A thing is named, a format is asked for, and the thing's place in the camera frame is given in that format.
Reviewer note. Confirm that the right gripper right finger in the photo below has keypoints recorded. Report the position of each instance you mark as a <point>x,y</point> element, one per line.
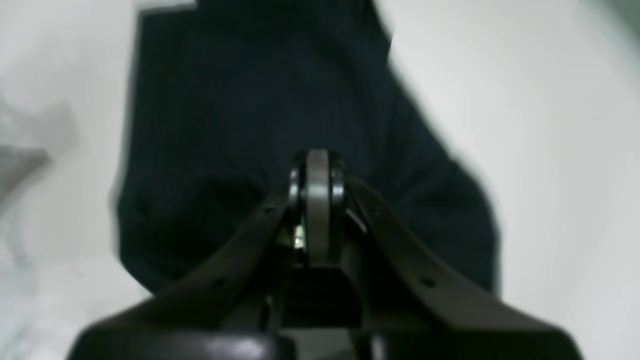
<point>414,306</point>

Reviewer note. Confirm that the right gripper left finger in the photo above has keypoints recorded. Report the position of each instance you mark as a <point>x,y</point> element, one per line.
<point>231,307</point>

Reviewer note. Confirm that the black t-shirt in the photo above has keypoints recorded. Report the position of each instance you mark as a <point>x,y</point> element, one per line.
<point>227,92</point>

